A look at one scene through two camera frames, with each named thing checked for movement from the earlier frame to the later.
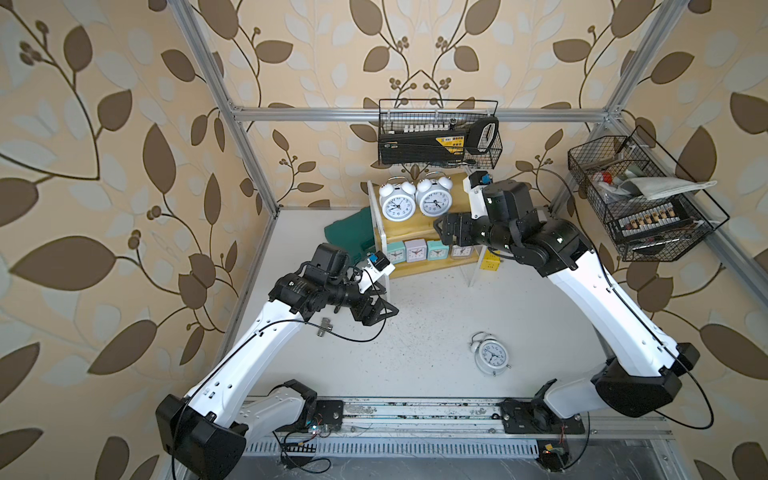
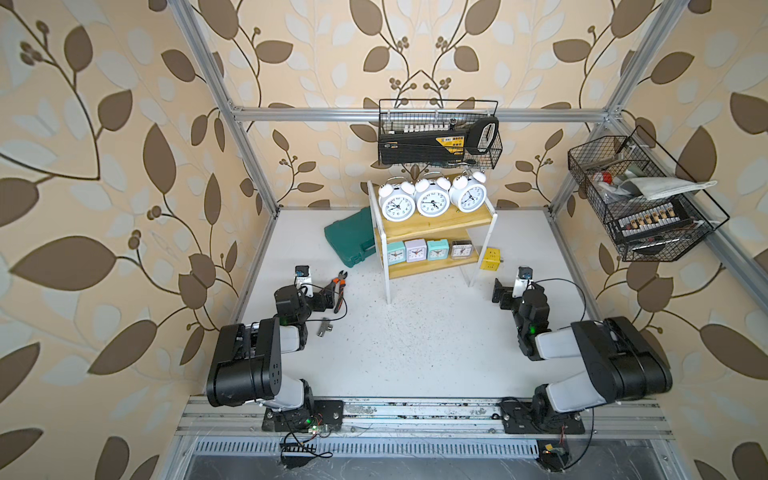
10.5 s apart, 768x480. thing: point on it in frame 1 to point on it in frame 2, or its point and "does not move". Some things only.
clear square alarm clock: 461,252 does not move
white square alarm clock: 416,250 does not move
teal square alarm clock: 396,252 does not move
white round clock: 397,204 does not move
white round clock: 434,196 does not move
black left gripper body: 347,294 to 316,304
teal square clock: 436,250 does not move
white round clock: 491,355 to 468,192
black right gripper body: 481,231 to 508,302
